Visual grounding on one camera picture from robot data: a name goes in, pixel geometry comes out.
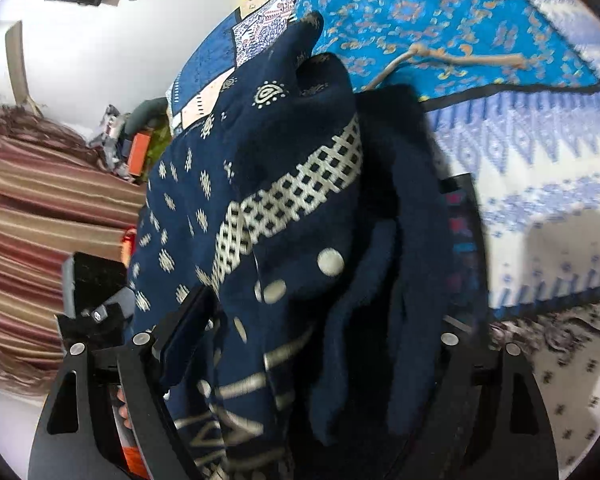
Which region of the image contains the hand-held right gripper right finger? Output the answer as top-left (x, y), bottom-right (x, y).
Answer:
top-left (405, 174), bottom-right (561, 480)

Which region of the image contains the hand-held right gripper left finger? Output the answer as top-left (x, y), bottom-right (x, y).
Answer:
top-left (27, 287), bottom-right (218, 480)

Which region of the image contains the navy printed garment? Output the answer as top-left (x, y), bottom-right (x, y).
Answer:
top-left (127, 10), bottom-right (456, 480)

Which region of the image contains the person's left hand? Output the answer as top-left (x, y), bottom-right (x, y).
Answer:
top-left (114, 385), bottom-right (136, 431)

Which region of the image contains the red cloth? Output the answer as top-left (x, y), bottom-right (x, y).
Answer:
top-left (122, 227), bottom-right (138, 266)

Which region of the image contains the striped curtain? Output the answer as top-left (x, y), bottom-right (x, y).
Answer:
top-left (0, 105), bottom-right (148, 396)

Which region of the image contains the orange box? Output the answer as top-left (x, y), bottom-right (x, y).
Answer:
top-left (127, 132), bottom-right (153, 181)

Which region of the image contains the blue patterned bedsheet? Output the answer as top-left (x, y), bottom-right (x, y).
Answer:
top-left (167, 0), bottom-right (600, 321)

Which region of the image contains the brown patterned blanket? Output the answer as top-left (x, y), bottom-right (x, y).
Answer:
top-left (487, 297), bottom-right (600, 471)

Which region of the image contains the grey and white clutter pile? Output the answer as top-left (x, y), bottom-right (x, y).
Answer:
top-left (87, 105), bottom-right (131, 171)

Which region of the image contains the grey roll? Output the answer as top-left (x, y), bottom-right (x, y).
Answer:
top-left (125, 97), bottom-right (170, 136)

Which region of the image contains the beige drawstring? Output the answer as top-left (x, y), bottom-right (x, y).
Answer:
top-left (365, 42), bottom-right (536, 93)

